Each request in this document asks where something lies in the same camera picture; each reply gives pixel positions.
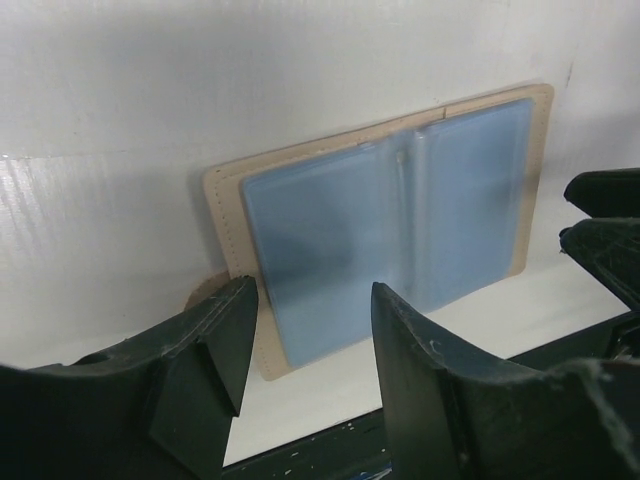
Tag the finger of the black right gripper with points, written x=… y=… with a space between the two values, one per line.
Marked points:
x=606 y=193
x=608 y=249

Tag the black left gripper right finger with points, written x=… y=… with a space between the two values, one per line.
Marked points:
x=577 y=420

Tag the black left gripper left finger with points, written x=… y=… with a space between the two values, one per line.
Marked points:
x=158 y=405

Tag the beige leather card holder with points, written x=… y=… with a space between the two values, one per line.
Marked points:
x=437 y=204

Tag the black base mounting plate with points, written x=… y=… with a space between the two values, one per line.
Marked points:
x=359 y=449

